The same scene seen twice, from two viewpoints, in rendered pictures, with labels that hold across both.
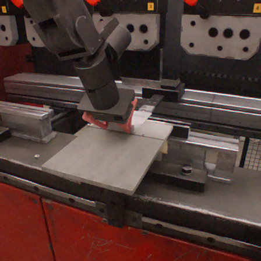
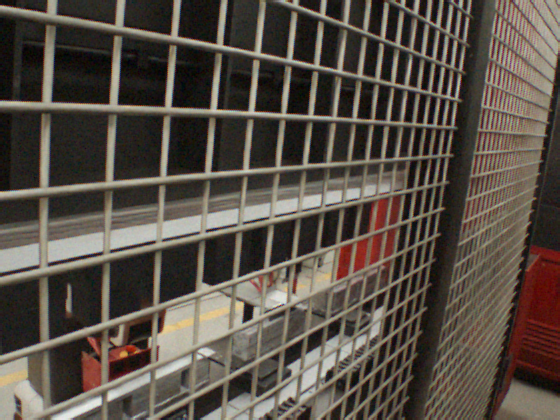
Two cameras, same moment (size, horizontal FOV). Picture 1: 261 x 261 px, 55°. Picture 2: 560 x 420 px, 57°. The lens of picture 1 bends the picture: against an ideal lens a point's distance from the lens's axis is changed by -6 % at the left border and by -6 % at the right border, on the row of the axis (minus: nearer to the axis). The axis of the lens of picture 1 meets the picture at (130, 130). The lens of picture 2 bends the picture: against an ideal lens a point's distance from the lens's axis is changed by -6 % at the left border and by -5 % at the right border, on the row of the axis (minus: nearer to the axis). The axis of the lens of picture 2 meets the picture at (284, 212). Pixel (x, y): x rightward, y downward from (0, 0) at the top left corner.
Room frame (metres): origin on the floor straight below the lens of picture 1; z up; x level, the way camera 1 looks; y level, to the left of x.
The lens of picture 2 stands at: (0.89, -1.75, 1.68)
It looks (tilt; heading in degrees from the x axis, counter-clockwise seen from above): 12 degrees down; 101
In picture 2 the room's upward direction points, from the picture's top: 6 degrees clockwise
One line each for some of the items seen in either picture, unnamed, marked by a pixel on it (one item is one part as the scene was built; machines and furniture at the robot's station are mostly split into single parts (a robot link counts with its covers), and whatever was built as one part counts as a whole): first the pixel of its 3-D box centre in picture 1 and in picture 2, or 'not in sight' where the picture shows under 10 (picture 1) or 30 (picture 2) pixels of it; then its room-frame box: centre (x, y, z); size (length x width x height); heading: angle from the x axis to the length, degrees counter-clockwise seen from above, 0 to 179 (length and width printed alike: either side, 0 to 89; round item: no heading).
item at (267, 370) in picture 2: not in sight; (237, 363); (0.59, -0.53, 1.01); 0.26 x 0.12 x 0.05; 158
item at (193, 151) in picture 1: (159, 147); (276, 327); (0.59, -0.07, 0.92); 0.39 x 0.06 x 0.10; 68
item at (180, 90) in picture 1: (158, 95); (329, 314); (0.77, -0.08, 1.01); 0.26 x 0.12 x 0.05; 158
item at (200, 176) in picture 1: (146, 168); not in sight; (0.55, -0.04, 0.89); 0.30 x 0.05 x 0.03; 68
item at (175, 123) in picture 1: (150, 124); (282, 308); (0.60, -0.05, 0.99); 0.20 x 0.03 x 0.03; 68
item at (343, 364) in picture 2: (230, 81); (367, 356); (0.91, -0.36, 1.02); 0.37 x 0.06 x 0.04; 68
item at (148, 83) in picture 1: (140, 67); (291, 267); (0.62, -0.02, 1.13); 0.10 x 0.02 x 0.10; 68
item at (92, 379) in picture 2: not in sight; (120, 368); (0.12, -0.27, 0.75); 0.20 x 0.16 x 0.18; 63
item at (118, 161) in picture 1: (115, 145); (252, 291); (0.48, 0.03, 1.00); 0.26 x 0.18 x 0.01; 158
